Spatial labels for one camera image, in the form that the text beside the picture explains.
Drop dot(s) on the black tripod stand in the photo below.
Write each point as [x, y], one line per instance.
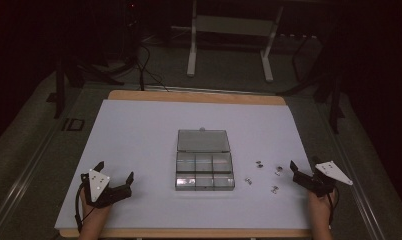
[335, 100]
[60, 86]

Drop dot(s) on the clear plastic compartment box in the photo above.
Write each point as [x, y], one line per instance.
[204, 160]

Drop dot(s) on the wooden table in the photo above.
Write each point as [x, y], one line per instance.
[195, 97]

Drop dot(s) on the person's left hand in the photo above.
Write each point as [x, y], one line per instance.
[95, 212]

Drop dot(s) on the small silver metal piece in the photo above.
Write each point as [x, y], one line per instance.
[248, 181]
[279, 170]
[259, 164]
[274, 189]

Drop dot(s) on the white table mat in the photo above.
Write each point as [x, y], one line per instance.
[139, 150]

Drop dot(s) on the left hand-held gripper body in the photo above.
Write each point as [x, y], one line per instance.
[117, 192]

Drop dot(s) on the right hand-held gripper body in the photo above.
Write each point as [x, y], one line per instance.
[317, 186]

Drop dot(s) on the person's right hand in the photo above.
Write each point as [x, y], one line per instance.
[320, 205]

